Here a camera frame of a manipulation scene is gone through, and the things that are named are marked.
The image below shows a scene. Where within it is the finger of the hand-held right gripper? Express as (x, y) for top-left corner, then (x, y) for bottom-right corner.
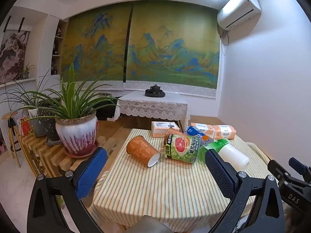
(267, 160), (293, 187)
(288, 157), (311, 176)

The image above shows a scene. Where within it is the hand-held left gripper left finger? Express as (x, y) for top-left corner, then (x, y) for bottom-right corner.
(27, 147), (108, 233)

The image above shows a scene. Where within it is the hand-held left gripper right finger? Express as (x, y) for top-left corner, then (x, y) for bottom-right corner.
(205, 148), (286, 233)

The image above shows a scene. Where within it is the orange paper cup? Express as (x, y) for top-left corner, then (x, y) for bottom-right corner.
(126, 135), (161, 168)

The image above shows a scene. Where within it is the green grapefruit print cup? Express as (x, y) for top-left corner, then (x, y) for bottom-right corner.
(164, 127), (201, 165)

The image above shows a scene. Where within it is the green bottle with white cap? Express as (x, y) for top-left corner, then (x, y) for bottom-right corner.
(198, 138), (250, 170)

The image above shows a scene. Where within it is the white purple glazed plant pot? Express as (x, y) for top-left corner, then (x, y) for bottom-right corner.
(55, 112), (100, 157)

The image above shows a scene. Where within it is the wooden slatted plant rack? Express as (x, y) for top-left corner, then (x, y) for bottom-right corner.
(17, 124), (128, 178)

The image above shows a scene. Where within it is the orange white tissue pack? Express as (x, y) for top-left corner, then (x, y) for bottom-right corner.
(190, 122), (215, 135)
(151, 121), (180, 138)
(212, 125), (237, 139)

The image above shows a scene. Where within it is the blue snack packet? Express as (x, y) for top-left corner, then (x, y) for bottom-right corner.
(186, 125), (215, 146)

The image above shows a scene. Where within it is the striped yellow tablecloth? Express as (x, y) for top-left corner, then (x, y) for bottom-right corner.
(87, 128), (274, 231)

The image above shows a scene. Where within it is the black speckled plant pot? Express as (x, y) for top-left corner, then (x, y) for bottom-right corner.
(36, 107), (62, 142)

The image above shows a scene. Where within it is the black cushion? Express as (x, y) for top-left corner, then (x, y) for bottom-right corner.
(93, 92), (122, 121)

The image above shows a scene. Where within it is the green spider plant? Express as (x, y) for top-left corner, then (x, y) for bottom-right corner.
(15, 63), (123, 127)

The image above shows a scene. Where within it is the wooden stool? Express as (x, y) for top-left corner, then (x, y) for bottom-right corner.
(2, 112), (23, 168)

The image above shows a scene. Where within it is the lace-covered side table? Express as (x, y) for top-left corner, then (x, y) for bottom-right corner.
(116, 91), (190, 127)

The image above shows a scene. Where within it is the black tea set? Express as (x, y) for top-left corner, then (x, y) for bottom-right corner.
(145, 84), (166, 98)

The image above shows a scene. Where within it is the thin leaf grass plant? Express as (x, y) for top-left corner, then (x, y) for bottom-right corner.
(0, 64), (61, 117)

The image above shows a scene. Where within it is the small potted plant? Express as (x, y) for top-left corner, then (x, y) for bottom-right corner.
(21, 62), (37, 80)

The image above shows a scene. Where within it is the landscape painting roller blind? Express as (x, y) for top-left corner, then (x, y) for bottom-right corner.
(59, 1), (134, 91)
(123, 0), (221, 100)

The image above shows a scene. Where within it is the white air conditioner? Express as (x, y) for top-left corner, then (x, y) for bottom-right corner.
(217, 0), (262, 31)

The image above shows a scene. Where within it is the white wall shelf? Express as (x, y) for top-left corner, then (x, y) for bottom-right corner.
(49, 19), (68, 76)

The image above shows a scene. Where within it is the ink painting wall scroll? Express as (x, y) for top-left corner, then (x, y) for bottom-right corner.
(0, 16), (31, 85)

